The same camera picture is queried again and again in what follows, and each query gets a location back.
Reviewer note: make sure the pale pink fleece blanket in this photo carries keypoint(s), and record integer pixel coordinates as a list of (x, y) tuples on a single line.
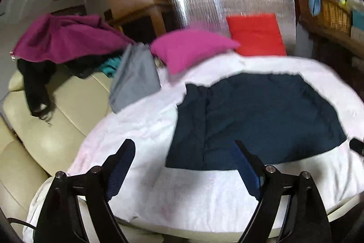
[(187, 202)]

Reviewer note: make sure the woven wicker basket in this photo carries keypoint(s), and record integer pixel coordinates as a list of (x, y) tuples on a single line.
[(332, 15)]

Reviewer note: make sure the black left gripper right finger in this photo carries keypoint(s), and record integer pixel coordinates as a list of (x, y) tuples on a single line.
[(305, 218)]

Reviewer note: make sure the cream leather sofa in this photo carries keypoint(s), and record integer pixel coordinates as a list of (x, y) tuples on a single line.
[(33, 149)]

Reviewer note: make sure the magenta pillow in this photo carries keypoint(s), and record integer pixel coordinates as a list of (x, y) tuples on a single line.
[(182, 49)]

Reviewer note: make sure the black garment on sofa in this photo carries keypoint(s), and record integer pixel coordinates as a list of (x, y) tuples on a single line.
[(37, 75)]

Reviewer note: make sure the navy blue puffer jacket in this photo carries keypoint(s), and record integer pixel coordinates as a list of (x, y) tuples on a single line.
[(278, 117)]

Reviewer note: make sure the maroon purple garment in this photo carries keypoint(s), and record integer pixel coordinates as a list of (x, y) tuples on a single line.
[(67, 37)]

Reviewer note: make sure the teal garment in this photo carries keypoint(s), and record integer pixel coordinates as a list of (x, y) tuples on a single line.
[(110, 66)]

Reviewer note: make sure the silver foil insulation mat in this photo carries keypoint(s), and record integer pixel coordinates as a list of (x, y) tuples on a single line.
[(211, 15)]

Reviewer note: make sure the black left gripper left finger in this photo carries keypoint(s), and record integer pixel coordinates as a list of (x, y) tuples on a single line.
[(60, 218)]

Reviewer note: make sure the grey folded garment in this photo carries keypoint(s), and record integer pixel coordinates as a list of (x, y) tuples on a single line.
[(135, 78)]

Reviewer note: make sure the patterned beige cloth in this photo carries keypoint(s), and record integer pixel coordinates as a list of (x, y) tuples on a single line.
[(159, 64)]

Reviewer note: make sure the teal cardboard box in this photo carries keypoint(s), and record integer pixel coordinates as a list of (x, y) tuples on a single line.
[(358, 20)]

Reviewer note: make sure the red pillow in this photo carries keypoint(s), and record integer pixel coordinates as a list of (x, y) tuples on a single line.
[(257, 35)]

